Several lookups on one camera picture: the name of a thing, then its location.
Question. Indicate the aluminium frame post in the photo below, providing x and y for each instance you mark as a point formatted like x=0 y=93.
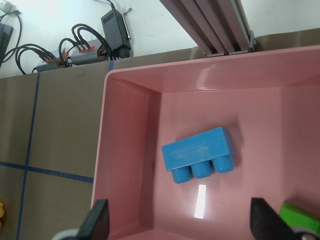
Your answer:
x=218 y=27

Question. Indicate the blue toy block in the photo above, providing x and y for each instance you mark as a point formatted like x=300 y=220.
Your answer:
x=196 y=156

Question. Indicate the black power adapter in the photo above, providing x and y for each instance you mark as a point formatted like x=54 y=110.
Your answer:
x=116 y=34

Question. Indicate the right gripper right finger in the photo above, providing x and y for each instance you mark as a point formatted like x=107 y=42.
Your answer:
x=266 y=224

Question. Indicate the yellow toy block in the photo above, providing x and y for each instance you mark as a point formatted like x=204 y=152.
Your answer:
x=2 y=210

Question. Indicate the green toy block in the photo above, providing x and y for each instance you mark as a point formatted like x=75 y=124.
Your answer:
x=295 y=216

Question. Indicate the pink plastic box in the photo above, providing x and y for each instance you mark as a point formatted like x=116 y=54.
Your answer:
x=270 y=104

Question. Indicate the grey usb hub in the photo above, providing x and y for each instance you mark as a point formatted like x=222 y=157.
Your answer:
x=88 y=56
x=53 y=64

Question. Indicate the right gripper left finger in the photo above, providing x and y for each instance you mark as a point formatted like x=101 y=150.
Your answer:
x=96 y=225

